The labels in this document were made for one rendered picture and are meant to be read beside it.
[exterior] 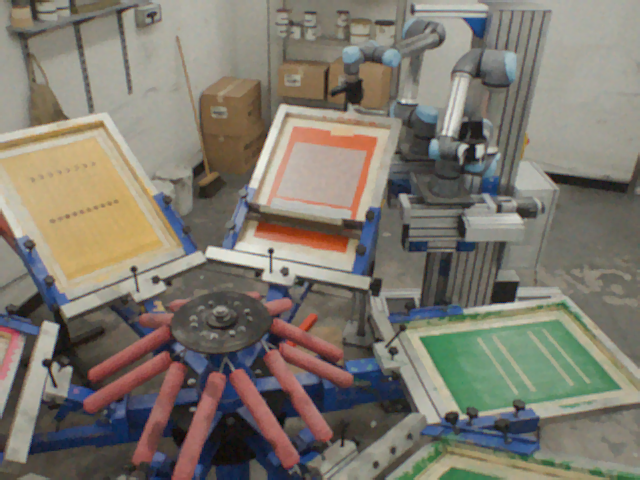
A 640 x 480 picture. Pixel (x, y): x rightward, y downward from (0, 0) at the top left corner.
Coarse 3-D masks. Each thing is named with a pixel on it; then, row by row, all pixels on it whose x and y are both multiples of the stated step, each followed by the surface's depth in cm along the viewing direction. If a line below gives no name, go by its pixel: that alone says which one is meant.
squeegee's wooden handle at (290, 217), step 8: (264, 208) 242; (272, 208) 241; (264, 216) 244; (272, 216) 243; (280, 216) 241; (288, 216) 239; (296, 216) 238; (304, 216) 237; (312, 216) 237; (320, 216) 236; (296, 224) 243; (304, 224) 241; (312, 224) 239; (320, 224) 237; (328, 224) 235; (336, 224) 234
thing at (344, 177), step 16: (336, 144) 266; (352, 144) 264; (368, 144) 263; (336, 160) 261; (352, 160) 260; (368, 160) 259; (336, 176) 257; (352, 176) 256; (320, 192) 254; (336, 192) 253; (352, 192) 252; (336, 208) 249; (352, 208) 248; (304, 240) 244; (320, 240) 243; (336, 240) 242
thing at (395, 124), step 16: (288, 112) 275; (304, 112) 273; (320, 112) 271; (336, 112) 270; (272, 128) 271; (400, 128) 263; (272, 144) 266; (384, 160) 253; (256, 176) 259; (384, 176) 249; (256, 192) 257; (288, 256) 237; (304, 256) 236
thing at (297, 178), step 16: (304, 128) 273; (288, 144) 270; (304, 144) 268; (320, 144) 267; (288, 160) 265; (304, 160) 264; (320, 160) 263; (288, 176) 261; (304, 176) 260; (320, 176) 258; (272, 192) 258; (288, 192) 257; (304, 192) 256; (272, 240) 246; (288, 240) 245
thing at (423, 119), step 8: (416, 112) 299; (424, 112) 296; (432, 112) 297; (408, 120) 303; (416, 120) 300; (424, 120) 296; (432, 120) 297; (416, 128) 302; (424, 128) 299; (432, 128) 299; (424, 136) 301
